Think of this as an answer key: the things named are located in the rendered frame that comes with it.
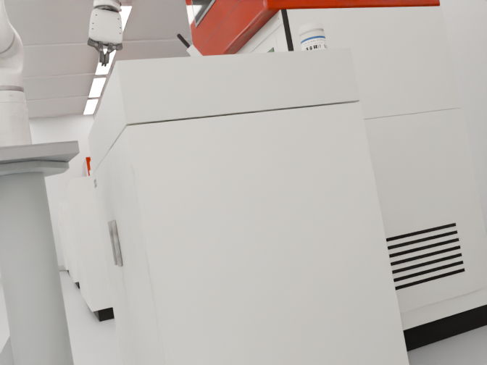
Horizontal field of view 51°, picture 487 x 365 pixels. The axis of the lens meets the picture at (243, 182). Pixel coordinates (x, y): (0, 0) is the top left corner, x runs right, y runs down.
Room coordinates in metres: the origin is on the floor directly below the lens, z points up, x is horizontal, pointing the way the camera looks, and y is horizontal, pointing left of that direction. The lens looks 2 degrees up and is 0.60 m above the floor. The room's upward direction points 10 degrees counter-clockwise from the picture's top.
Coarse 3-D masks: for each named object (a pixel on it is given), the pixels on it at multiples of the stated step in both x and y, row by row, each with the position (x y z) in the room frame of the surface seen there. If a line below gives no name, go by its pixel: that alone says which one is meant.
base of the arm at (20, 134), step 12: (0, 96) 1.47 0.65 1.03; (12, 96) 1.49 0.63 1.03; (24, 96) 1.53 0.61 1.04; (0, 108) 1.47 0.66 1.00; (12, 108) 1.48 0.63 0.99; (24, 108) 1.52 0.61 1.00; (0, 120) 1.47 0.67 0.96; (12, 120) 1.48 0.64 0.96; (24, 120) 1.51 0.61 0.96; (0, 132) 1.47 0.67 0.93; (12, 132) 1.48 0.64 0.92; (24, 132) 1.51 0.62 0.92; (0, 144) 1.47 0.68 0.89; (12, 144) 1.48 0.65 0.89; (24, 144) 1.50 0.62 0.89
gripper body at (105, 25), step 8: (96, 8) 1.55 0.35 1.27; (104, 8) 1.54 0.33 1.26; (96, 16) 1.54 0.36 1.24; (104, 16) 1.55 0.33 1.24; (112, 16) 1.56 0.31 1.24; (120, 16) 1.57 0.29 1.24; (96, 24) 1.54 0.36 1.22; (104, 24) 1.54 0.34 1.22; (112, 24) 1.55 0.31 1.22; (120, 24) 1.57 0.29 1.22; (88, 32) 1.56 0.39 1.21; (96, 32) 1.54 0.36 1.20; (104, 32) 1.54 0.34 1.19; (112, 32) 1.55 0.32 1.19; (120, 32) 1.56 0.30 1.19; (96, 40) 1.54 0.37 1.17; (104, 40) 1.55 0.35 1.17; (112, 40) 1.55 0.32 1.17; (120, 40) 1.56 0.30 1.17
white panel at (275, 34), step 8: (280, 16) 1.68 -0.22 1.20; (272, 24) 1.74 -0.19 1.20; (280, 24) 1.69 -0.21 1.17; (288, 24) 1.69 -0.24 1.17; (264, 32) 1.81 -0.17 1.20; (272, 32) 1.76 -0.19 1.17; (280, 32) 1.70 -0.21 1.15; (288, 32) 1.69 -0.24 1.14; (256, 40) 1.88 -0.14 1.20; (264, 40) 1.83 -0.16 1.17; (272, 40) 1.76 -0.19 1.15; (280, 40) 1.71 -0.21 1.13; (288, 40) 1.68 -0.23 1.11; (248, 48) 1.96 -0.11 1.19; (256, 48) 1.89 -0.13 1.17; (264, 48) 1.83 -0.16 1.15; (272, 48) 1.77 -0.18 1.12; (280, 48) 1.72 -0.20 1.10; (288, 48) 1.68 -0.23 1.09
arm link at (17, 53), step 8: (16, 32) 1.55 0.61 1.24; (16, 40) 1.54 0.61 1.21; (16, 48) 1.56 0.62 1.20; (0, 56) 1.53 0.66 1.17; (8, 56) 1.55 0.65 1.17; (16, 56) 1.57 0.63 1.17; (0, 64) 1.54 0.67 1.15; (8, 64) 1.54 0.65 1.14; (16, 64) 1.56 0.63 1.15; (0, 72) 1.47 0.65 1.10; (8, 72) 1.49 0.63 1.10; (16, 72) 1.51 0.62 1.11; (0, 80) 1.47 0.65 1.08; (8, 80) 1.48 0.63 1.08; (16, 80) 1.50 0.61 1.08; (0, 88) 1.47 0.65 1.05; (8, 88) 1.48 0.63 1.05; (16, 88) 1.50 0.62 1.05
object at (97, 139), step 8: (96, 120) 1.61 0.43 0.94; (96, 128) 1.64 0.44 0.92; (104, 128) 1.47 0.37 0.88; (88, 136) 1.91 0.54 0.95; (96, 136) 1.67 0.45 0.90; (104, 136) 1.49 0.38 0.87; (88, 144) 1.95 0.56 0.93; (96, 144) 1.71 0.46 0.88; (104, 144) 1.52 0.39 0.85; (96, 152) 1.74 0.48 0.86; (104, 152) 1.55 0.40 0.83; (96, 160) 1.78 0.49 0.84
